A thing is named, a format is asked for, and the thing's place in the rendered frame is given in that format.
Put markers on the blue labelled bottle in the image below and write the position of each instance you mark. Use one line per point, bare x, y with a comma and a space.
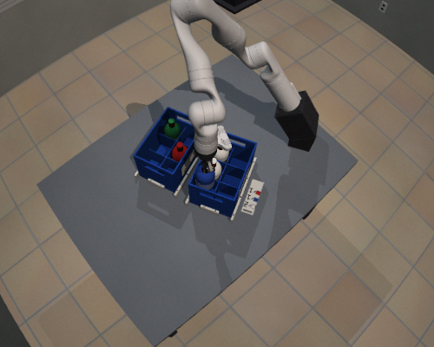
204, 180

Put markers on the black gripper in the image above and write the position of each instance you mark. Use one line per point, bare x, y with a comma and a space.
206, 161

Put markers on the red bottle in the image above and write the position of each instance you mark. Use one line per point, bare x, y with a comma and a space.
178, 152

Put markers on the green bottle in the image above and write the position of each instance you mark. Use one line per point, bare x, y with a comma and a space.
172, 129

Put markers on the blue plastic crate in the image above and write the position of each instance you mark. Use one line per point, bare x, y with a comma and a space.
159, 142
222, 196

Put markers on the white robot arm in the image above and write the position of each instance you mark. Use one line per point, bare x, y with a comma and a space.
204, 115

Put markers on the white paper pick list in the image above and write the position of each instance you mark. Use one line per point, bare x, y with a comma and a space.
252, 197

